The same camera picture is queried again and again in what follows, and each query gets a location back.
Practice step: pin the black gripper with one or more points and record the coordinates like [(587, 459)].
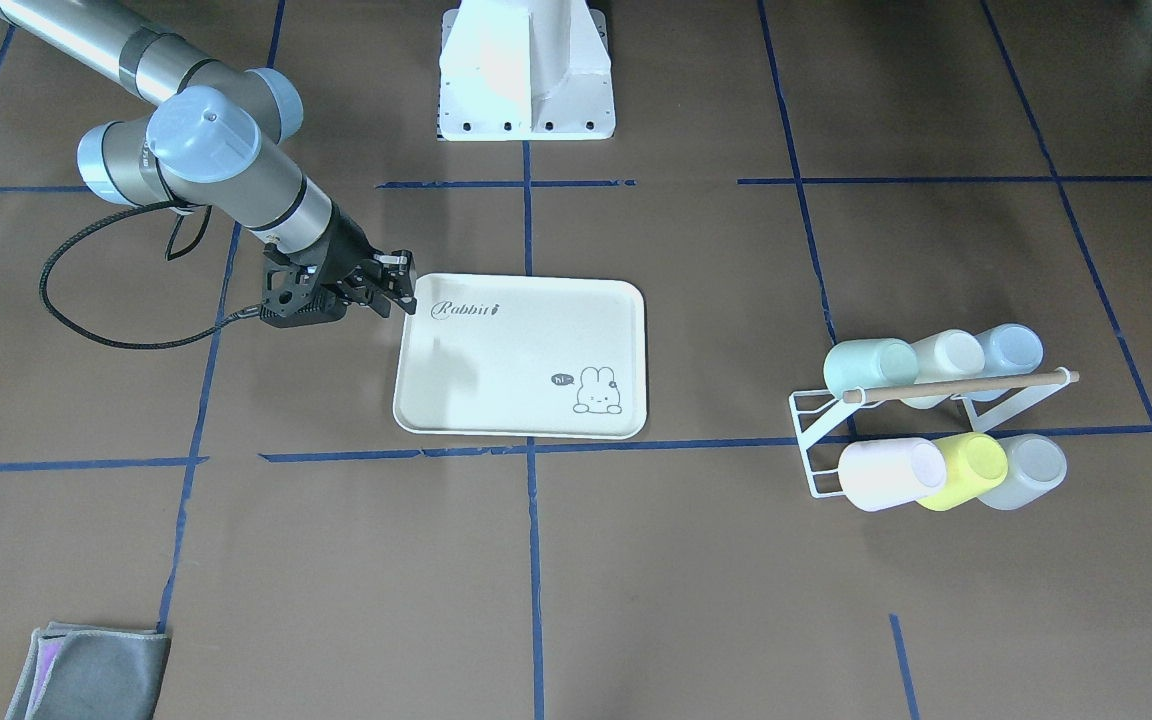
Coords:
[(346, 244)]

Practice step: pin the cream rabbit tray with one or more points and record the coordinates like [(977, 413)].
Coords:
[(514, 355)]

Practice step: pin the green cup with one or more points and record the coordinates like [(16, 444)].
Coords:
[(868, 364)]

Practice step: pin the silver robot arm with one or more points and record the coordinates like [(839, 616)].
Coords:
[(213, 141)]

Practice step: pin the pink cup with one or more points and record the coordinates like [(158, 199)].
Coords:
[(883, 473)]

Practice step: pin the cream white cup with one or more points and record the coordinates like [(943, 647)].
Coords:
[(951, 355)]

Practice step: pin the yellow cup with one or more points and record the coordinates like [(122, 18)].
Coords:
[(975, 463)]

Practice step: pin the light blue cup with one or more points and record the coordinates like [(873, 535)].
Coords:
[(1009, 349)]

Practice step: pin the grey translucent cup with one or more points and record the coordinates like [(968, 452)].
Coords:
[(1035, 466)]

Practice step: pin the grey folded cloth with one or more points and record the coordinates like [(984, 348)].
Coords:
[(76, 671)]

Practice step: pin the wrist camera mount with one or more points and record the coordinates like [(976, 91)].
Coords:
[(291, 295)]

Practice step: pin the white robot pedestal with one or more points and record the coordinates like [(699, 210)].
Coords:
[(525, 71)]

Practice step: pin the white wire cup rack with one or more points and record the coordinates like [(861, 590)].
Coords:
[(925, 410)]

